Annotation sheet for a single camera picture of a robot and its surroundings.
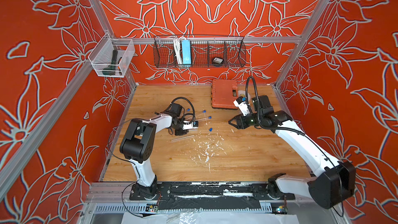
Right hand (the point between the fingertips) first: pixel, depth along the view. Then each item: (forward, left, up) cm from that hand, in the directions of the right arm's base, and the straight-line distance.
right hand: (230, 120), depth 77 cm
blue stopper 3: (+14, +9, -19) cm, 25 cm away
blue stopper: (+19, +13, -19) cm, 29 cm away
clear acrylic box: (+32, +68, +15) cm, 77 cm away
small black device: (+39, +5, +9) cm, 40 cm away
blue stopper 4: (+5, +9, -19) cm, 22 cm away
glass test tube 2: (+13, +14, -19) cm, 27 cm away
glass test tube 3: (-1, +27, -19) cm, 33 cm away
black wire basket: (+49, -5, +10) cm, 50 cm away
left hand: (+7, +25, -19) cm, 32 cm away
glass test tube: (+17, +17, -20) cm, 31 cm away
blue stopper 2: (+7, +22, -2) cm, 23 cm away
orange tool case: (+31, -1, -13) cm, 34 cm away
